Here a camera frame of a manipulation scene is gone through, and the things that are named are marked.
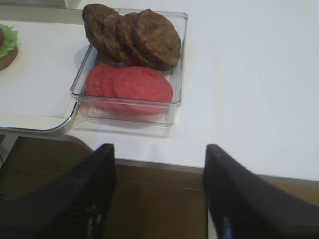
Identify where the brown burger patty front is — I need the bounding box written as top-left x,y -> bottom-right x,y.
132,9 -> 181,71

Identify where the green lettuce leaf on bun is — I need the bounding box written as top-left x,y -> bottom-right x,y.
0,24 -> 18,57

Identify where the red tomato slice front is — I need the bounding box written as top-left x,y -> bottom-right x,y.
112,66 -> 173,102

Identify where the brown burger patty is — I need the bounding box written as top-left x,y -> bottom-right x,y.
103,14 -> 132,66
132,9 -> 181,71
82,3 -> 118,62
117,12 -> 154,68

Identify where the red tomato slice middle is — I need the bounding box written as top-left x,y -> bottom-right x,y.
101,67 -> 130,99

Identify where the bottom bun on tray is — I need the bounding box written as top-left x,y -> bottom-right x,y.
0,46 -> 18,71

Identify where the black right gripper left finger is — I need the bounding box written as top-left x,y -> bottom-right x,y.
0,144 -> 116,239

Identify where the red tomato slice on burger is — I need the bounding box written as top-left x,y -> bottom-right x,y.
0,28 -> 4,47

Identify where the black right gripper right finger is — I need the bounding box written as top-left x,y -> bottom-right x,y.
203,144 -> 319,239

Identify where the red tomato slice back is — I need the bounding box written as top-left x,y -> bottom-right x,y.
85,64 -> 117,96

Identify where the clear patty and tomato box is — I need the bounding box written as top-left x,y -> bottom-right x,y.
71,8 -> 187,125

